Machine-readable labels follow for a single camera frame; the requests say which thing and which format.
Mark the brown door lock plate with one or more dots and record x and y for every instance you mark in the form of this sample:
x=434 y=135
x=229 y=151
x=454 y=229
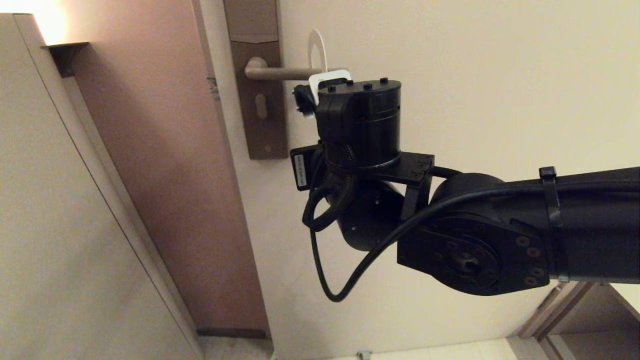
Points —
x=255 y=30

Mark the grey floor door stop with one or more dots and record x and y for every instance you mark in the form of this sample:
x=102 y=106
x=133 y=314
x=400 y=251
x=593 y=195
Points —
x=364 y=356

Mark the white room door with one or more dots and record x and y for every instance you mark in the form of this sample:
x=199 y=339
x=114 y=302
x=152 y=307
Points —
x=500 y=75

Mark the white shelf board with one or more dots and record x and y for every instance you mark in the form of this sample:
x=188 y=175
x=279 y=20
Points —
x=631 y=296

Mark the brown door frame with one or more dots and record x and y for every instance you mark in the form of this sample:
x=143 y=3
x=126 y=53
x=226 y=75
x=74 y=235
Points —
x=555 y=312

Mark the black wall lamp bracket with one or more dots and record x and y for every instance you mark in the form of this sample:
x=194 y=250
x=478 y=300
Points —
x=65 y=52

